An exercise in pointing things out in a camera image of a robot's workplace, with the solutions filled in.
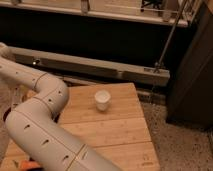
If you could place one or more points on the dark cabinet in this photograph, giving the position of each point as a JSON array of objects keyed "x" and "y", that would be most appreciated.
[{"x": 190, "y": 98}]

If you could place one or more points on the metal diagonal rod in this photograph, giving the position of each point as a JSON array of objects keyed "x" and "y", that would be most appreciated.
[{"x": 158, "y": 64}]

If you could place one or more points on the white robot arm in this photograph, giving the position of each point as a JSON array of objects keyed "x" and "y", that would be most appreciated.
[{"x": 31, "y": 124}]

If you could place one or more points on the orange handled tool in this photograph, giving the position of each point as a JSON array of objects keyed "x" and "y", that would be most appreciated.
[{"x": 26, "y": 165}]

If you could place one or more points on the grey floor rail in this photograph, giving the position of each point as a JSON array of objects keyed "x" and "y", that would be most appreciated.
[{"x": 141, "y": 74}]

